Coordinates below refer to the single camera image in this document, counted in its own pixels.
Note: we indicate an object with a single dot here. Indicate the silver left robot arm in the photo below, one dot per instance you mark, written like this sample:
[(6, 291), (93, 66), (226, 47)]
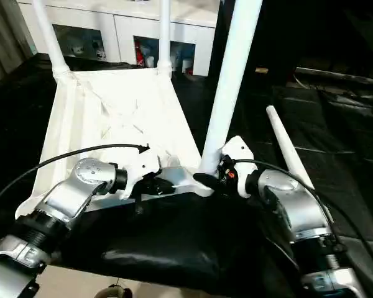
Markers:
[(56, 211)]

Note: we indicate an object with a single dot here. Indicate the black furniture with gold label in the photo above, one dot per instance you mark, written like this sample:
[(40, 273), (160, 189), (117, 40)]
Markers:
[(323, 31)]

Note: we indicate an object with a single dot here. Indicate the white plastic table top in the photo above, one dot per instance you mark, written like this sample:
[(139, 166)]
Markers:
[(112, 112)]

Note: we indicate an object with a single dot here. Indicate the white cabinet with glass doors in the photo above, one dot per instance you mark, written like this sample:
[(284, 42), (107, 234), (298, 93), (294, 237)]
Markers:
[(112, 15)]

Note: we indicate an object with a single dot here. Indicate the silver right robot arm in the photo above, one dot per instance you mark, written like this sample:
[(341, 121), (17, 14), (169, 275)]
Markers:
[(298, 217)]

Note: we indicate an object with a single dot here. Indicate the grey curtain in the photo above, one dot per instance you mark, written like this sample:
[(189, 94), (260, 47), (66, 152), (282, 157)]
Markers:
[(3, 37)]

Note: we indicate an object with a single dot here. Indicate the black mat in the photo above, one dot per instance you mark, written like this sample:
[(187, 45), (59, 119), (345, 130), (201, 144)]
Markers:
[(174, 248)]

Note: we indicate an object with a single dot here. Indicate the white plastic table leg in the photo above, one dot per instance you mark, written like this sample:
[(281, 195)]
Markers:
[(165, 31), (233, 68), (286, 143), (50, 37)]

